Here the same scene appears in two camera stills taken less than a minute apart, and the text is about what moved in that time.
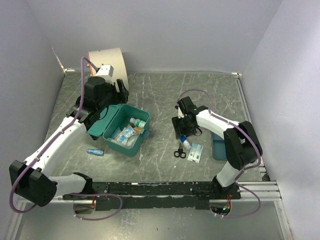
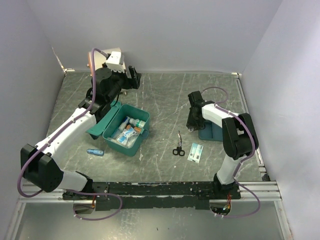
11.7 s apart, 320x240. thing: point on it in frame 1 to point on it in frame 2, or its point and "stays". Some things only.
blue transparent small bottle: [96, 152] stays
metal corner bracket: [69, 69] stays
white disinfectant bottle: [137, 122] stays
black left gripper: [120, 97] to [133, 82]
